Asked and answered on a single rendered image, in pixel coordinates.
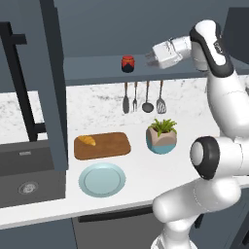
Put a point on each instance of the pale blue plate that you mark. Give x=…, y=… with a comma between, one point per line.
x=102, y=180

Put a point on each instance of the hanging slotted spatula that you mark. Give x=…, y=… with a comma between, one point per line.
x=161, y=105

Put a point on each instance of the dark grey wall cabinet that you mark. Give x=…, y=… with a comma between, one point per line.
x=97, y=35

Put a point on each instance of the brown wooden cutting board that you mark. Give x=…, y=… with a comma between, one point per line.
x=107, y=147

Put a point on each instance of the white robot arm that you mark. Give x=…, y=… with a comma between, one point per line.
x=223, y=97

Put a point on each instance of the hanging dark ladle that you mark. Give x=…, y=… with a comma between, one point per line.
x=147, y=106

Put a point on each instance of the black tap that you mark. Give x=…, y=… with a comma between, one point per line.
x=19, y=81

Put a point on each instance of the dark grey cabinet door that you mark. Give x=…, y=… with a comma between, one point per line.
x=238, y=32
x=53, y=81

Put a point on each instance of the dark grey sink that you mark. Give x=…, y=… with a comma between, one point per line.
x=29, y=175

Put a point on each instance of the hanging metal fork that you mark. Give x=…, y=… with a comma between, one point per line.
x=135, y=103

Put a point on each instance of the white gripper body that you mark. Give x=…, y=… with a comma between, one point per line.
x=167, y=55

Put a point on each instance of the potted green plant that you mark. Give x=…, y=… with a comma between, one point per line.
x=161, y=139

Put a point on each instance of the dark grey base cabinet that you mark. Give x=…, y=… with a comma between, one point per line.
x=223, y=223
x=35, y=235

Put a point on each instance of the hanging dark spoon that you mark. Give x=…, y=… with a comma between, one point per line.
x=125, y=104

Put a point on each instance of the grey dishwasher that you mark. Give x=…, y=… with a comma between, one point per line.
x=113, y=231

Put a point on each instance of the red lidded jam jar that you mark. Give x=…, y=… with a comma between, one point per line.
x=128, y=64

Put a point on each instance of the golden croissant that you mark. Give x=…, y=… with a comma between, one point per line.
x=87, y=140

